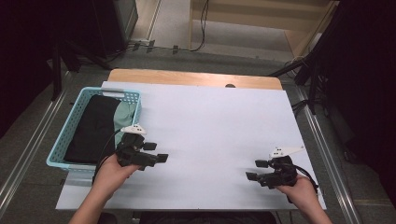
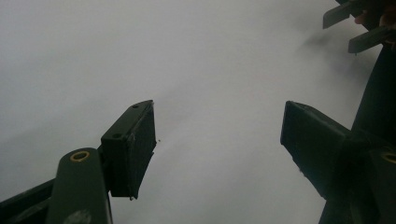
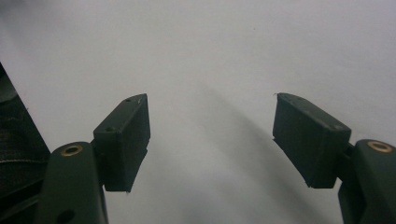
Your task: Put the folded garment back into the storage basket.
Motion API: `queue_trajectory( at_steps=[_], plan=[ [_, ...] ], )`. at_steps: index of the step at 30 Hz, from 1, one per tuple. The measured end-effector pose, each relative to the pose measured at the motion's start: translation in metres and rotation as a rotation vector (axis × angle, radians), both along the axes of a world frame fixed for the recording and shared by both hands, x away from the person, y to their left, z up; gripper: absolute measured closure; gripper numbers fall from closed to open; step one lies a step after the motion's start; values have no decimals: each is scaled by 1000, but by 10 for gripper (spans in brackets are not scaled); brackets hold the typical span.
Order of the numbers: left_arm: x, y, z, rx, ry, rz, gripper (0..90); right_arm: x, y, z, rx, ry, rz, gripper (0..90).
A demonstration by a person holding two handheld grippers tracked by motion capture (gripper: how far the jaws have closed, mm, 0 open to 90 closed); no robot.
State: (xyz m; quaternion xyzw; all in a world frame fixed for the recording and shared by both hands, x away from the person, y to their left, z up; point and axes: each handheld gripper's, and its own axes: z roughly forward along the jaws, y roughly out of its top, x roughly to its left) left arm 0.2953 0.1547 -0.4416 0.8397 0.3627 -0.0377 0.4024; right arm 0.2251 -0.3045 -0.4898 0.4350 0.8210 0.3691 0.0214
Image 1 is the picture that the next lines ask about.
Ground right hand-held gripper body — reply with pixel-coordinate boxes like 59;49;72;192
261;145;306;189

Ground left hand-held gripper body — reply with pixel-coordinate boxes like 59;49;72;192
115;123;148;171

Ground black and green shirt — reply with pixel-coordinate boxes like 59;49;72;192
64;93;137;165

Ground turquoise plastic basket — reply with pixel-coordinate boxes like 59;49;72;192
46;86;143;174

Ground person's right hand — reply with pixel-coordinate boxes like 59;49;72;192
275;175;319;213

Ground person's left hand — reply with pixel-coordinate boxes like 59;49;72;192
92;153;141;200

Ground black metal stand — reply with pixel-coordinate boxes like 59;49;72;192
267;0;347;116
49;38;113;102

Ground black curtain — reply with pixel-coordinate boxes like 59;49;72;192
0;0;97;139
320;0;396;208

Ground dark cabinet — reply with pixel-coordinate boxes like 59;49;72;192
92;0;139;59

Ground light wooden shelf unit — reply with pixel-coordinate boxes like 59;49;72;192
187;0;341;59

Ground left hand-held gripper black cable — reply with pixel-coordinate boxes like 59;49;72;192
92;129;125;185

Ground hand-held gripper black cable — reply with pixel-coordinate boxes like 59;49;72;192
293;163;319;192
92;129;125;185

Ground right hand-held gripper black cable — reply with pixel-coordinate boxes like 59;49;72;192
293;163;319;192

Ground metal floor rail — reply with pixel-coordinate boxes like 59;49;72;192
292;85;364;224
0;69;76;217

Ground black floor cables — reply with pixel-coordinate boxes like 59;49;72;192
290;98;312;117

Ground taped floor cable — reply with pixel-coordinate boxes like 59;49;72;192
106;38;191;62

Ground hanging black cable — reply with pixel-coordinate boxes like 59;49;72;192
189;0;210;53

